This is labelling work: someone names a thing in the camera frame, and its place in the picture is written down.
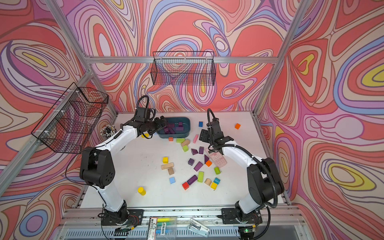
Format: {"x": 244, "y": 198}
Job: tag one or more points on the yellow wooden cylinder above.
{"x": 142, "y": 191}

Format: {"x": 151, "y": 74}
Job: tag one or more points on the light green rectangular block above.
{"x": 200, "y": 177}

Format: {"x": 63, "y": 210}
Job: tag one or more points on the black wire basket left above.
{"x": 67, "y": 128}

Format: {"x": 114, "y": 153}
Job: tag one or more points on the pink calculator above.
{"x": 218, "y": 159}

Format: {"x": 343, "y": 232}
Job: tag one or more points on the purple long brick front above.
{"x": 191, "y": 180}

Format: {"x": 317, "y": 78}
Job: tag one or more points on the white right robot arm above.
{"x": 263, "y": 178}

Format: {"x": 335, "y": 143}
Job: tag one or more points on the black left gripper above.
{"x": 159, "y": 126}

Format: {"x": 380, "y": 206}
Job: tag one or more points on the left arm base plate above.
{"x": 131, "y": 217}

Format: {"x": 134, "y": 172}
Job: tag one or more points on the pen holder cup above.
{"x": 108, "y": 131}

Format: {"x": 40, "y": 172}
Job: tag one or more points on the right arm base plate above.
{"x": 232, "y": 216}

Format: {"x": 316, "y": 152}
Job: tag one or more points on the black wire basket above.
{"x": 67, "y": 128}
{"x": 183, "y": 68}

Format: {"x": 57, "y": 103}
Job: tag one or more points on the clear plastic stapler front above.
{"x": 198, "y": 229}

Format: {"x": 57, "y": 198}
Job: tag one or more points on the natural wood block rear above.
{"x": 185, "y": 143}

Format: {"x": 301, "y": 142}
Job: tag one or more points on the teal plastic storage bin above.
{"x": 186, "y": 124}

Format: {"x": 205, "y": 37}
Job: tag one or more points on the teal small cube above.
{"x": 217, "y": 181}

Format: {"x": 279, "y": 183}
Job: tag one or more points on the green cylinder near calculator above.
{"x": 217, "y": 170}

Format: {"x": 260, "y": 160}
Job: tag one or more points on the marker box front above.
{"x": 162, "y": 229}

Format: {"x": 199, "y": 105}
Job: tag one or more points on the natural wood cylinder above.
{"x": 208, "y": 182}

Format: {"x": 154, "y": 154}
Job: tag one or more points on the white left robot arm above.
{"x": 97, "y": 166}

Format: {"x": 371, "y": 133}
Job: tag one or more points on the yellow small cube front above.
{"x": 214, "y": 186}

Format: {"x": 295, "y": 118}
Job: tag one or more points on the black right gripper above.
{"x": 203, "y": 135}

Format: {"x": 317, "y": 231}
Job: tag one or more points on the black wire basket back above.
{"x": 183, "y": 68}

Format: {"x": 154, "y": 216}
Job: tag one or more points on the natural wood small block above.
{"x": 171, "y": 171}

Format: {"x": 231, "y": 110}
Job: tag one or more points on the red wooden cube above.
{"x": 185, "y": 185}

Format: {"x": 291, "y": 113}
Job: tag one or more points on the natural wood long block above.
{"x": 167, "y": 166}

